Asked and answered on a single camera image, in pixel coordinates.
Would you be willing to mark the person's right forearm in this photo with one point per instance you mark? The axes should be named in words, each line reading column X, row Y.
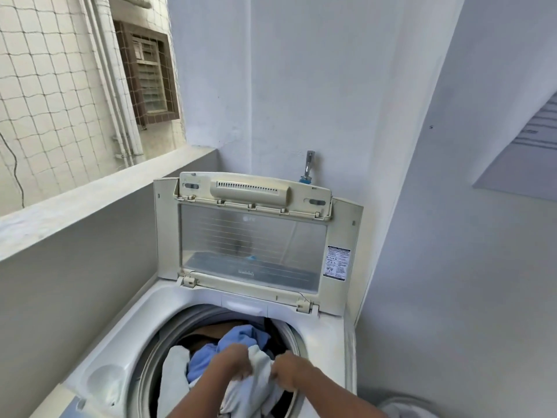
column 339, row 398

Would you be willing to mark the white drain pipes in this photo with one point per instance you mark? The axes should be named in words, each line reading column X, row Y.
column 117, row 104

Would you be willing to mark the person's right hand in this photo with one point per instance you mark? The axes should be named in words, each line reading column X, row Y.
column 293, row 372

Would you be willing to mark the brown louvred window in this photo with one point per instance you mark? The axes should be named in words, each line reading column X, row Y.
column 148, row 73

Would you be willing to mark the printed white paper sheet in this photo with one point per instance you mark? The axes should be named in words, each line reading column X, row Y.
column 522, row 169

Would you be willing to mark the white pipe elbow cluster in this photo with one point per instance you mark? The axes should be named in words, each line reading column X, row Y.
column 135, row 0

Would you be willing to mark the white clothes garment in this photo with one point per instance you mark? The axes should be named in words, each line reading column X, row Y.
column 174, row 378

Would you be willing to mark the white top-load washing machine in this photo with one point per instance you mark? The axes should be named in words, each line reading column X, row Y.
column 130, row 326

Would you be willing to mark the round white laundry basket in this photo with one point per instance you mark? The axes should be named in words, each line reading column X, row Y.
column 404, row 409

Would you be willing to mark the metal wall tap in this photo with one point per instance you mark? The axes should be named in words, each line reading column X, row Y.
column 309, row 163

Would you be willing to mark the brown garment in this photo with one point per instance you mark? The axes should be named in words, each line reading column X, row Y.
column 209, row 330

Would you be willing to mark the person's left hand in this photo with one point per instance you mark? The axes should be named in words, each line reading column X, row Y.
column 237, row 363

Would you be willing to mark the glass washing machine lid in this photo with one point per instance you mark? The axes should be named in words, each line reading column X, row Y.
column 252, row 248

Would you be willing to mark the safety net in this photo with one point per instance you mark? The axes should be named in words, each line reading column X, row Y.
column 43, row 82

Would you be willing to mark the person's left forearm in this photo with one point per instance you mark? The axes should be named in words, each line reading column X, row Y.
column 204, row 398

